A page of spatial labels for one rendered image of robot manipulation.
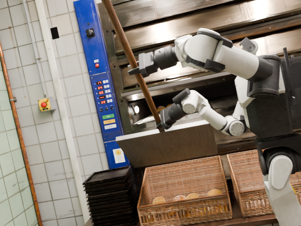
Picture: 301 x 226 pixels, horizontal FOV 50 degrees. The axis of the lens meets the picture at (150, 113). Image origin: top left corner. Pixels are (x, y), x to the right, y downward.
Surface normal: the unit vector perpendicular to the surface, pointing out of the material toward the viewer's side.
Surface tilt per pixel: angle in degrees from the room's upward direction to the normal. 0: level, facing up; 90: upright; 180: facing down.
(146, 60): 50
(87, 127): 90
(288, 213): 90
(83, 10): 90
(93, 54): 90
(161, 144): 140
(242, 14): 70
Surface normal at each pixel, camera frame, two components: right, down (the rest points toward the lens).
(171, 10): -0.15, 0.09
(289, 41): -0.21, -0.25
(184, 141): 0.06, 0.80
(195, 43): -0.66, -0.12
